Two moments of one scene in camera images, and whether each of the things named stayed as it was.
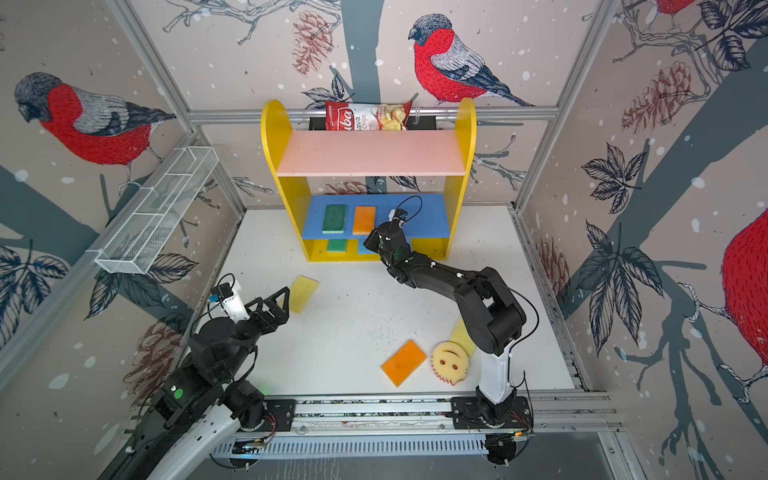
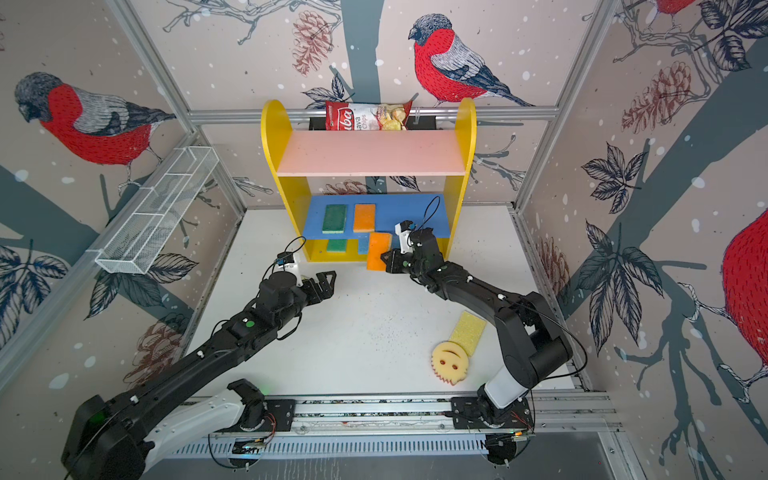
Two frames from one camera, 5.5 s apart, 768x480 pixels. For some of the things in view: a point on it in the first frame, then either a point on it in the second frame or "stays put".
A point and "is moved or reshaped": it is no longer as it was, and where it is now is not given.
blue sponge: (363, 250) stays put
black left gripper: (279, 314) → (327, 289)
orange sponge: (401, 367) is moved or reshaped
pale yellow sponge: (364, 220) stays put
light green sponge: (337, 245) stays put
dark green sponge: (334, 219) stays put
